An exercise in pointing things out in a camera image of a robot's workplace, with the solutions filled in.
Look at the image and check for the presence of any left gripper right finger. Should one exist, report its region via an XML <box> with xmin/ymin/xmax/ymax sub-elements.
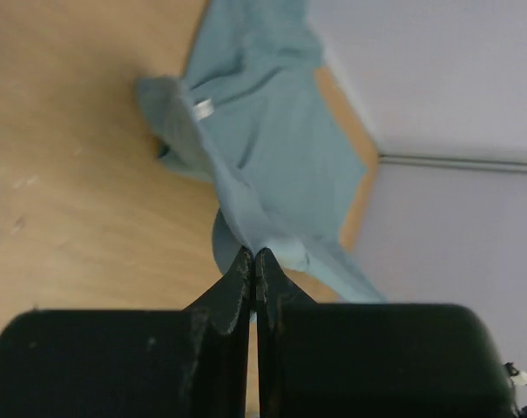
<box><xmin>254</xmin><ymin>248</ymin><xmax>328</xmax><ymax>417</ymax></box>

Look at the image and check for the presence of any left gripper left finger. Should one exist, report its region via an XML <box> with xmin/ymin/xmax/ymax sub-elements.
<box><xmin>182</xmin><ymin>247</ymin><xmax>253</xmax><ymax>417</ymax></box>

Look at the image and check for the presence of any grey-blue t shirt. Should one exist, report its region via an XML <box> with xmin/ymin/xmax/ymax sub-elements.
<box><xmin>135</xmin><ymin>1</ymin><xmax>382</xmax><ymax>303</ymax></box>

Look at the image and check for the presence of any right aluminium frame post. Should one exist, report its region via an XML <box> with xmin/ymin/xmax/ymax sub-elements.
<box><xmin>379</xmin><ymin>154</ymin><xmax>527</xmax><ymax>174</ymax></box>

